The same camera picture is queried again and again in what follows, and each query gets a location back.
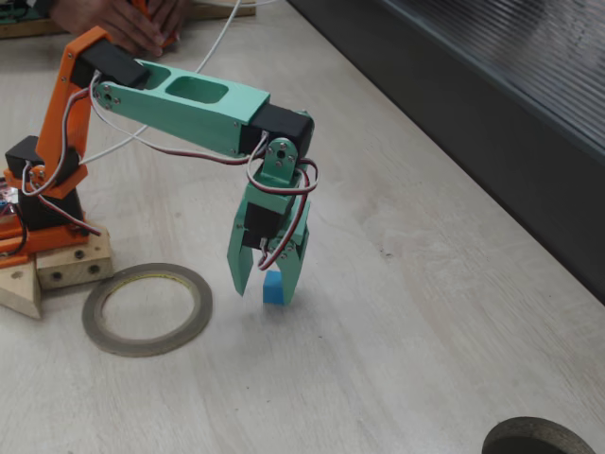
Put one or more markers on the blue cube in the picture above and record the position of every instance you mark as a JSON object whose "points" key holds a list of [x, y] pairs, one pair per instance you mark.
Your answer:
{"points": [[272, 288]]}

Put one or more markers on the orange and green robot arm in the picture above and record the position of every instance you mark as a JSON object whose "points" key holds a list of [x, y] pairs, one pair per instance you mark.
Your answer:
{"points": [[189, 113]]}

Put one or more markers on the person's hand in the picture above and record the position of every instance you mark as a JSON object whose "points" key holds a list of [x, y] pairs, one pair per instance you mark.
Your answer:
{"points": [[127, 23]]}

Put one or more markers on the wooden base block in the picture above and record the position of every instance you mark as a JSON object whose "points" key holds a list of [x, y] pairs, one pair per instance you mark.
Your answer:
{"points": [[101, 250]]}

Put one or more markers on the triangular wooden wedge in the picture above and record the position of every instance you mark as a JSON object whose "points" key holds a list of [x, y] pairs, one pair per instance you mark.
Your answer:
{"points": [[19, 288]]}

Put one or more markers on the frosted ribbed partition panel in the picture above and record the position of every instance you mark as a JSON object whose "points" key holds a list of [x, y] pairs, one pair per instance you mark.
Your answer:
{"points": [[472, 94]]}

